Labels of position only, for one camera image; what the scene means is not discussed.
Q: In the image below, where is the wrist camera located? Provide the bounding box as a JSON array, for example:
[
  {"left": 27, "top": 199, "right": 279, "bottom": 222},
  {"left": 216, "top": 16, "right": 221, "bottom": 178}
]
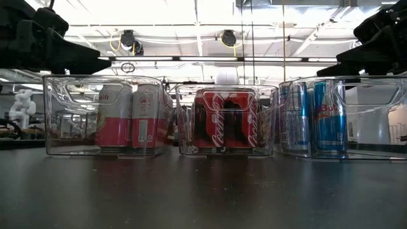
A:
[
  {"left": 353, "top": 11, "right": 398, "bottom": 44},
  {"left": 33, "top": 6, "right": 70, "bottom": 38}
]

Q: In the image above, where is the white red Spindrift can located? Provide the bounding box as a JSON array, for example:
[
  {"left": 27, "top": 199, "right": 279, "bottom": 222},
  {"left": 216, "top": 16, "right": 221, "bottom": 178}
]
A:
[
  {"left": 95, "top": 84, "right": 134, "bottom": 154},
  {"left": 131, "top": 84, "right": 162, "bottom": 154}
]

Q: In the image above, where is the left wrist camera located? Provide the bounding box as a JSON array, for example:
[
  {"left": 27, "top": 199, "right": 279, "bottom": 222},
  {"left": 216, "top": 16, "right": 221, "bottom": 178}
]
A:
[{"left": 33, "top": 6, "right": 70, "bottom": 38}]

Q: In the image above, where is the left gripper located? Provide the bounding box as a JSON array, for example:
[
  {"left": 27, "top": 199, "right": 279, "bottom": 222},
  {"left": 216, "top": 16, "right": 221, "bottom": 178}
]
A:
[{"left": 0, "top": 20, "right": 112, "bottom": 75}]

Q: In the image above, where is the yellow hanging cable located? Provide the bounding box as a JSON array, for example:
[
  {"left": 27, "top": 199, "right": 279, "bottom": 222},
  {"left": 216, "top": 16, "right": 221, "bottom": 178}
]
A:
[
  {"left": 109, "top": 34, "right": 122, "bottom": 52},
  {"left": 219, "top": 33, "right": 244, "bottom": 57}
]

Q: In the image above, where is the black looped background cable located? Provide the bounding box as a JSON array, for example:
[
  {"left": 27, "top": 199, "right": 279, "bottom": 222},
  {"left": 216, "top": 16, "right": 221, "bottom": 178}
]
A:
[{"left": 0, "top": 118, "right": 22, "bottom": 140}]

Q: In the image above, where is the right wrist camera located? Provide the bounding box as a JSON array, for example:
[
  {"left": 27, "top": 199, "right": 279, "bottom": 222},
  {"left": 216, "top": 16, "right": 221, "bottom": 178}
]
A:
[{"left": 353, "top": 11, "right": 398, "bottom": 44}]

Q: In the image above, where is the red Coca-Cola can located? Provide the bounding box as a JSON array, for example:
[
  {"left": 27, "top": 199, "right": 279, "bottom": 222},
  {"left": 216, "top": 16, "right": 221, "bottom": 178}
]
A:
[
  {"left": 193, "top": 88, "right": 228, "bottom": 153},
  {"left": 224, "top": 88, "right": 260, "bottom": 153}
]

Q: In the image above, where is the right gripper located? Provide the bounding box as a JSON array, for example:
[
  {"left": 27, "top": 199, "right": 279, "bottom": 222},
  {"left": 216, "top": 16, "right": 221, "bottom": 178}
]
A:
[{"left": 316, "top": 18, "right": 407, "bottom": 77}]

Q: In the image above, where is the black ceiling cord reel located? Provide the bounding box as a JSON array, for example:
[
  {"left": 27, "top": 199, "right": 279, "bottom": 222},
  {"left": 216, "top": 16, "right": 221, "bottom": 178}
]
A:
[
  {"left": 221, "top": 29, "right": 238, "bottom": 48},
  {"left": 120, "top": 29, "right": 144, "bottom": 57}
]

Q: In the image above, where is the clear plastic bin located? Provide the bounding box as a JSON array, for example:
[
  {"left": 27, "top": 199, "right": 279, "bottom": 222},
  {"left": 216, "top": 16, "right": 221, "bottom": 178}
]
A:
[
  {"left": 273, "top": 75, "right": 407, "bottom": 161},
  {"left": 174, "top": 83, "right": 279, "bottom": 157},
  {"left": 43, "top": 74, "right": 175, "bottom": 157}
]

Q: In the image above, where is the wooden background workbench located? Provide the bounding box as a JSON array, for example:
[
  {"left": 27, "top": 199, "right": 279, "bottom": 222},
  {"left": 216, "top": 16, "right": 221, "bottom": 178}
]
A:
[{"left": 0, "top": 127, "right": 45, "bottom": 141}]

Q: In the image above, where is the blue silver Red Bull can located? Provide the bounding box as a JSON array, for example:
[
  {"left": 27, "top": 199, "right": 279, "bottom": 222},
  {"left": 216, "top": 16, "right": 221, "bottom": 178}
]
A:
[
  {"left": 279, "top": 81, "right": 310, "bottom": 153},
  {"left": 312, "top": 81, "right": 348, "bottom": 153}
]

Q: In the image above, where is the black hanging cable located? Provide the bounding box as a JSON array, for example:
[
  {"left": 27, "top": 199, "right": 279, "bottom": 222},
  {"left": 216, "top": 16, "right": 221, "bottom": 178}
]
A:
[
  {"left": 240, "top": 0, "right": 245, "bottom": 85},
  {"left": 251, "top": 0, "right": 256, "bottom": 85}
]

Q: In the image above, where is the overhead frame light bar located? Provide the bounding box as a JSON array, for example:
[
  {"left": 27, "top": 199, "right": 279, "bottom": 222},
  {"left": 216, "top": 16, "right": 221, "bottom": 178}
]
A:
[{"left": 98, "top": 55, "right": 338, "bottom": 62}]

